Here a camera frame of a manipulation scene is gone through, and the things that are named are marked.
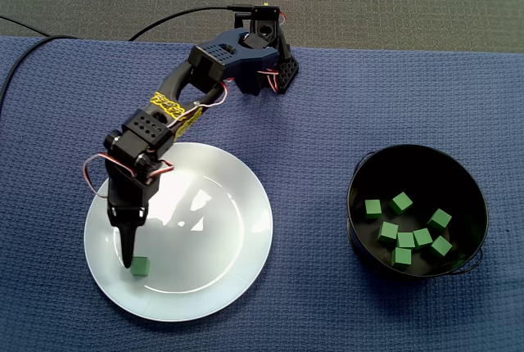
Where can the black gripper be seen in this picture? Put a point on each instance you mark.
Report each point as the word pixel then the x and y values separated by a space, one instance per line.
pixel 126 218

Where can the green cube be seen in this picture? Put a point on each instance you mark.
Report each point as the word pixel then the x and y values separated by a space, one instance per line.
pixel 401 256
pixel 440 246
pixel 373 208
pixel 422 238
pixel 401 202
pixel 406 240
pixel 388 232
pixel 439 219
pixel 141 267

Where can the black robot arm with stickers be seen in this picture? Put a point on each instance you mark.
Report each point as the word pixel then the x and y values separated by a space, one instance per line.
pixel 213 61

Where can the white round plate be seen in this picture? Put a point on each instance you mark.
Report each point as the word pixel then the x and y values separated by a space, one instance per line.
pixel 229 245

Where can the black metal bucket container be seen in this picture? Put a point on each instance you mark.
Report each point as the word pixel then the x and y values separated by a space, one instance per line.
pixel 462 188

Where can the blue woven table cloth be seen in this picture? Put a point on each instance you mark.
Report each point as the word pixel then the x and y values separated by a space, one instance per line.
pixel 286 204

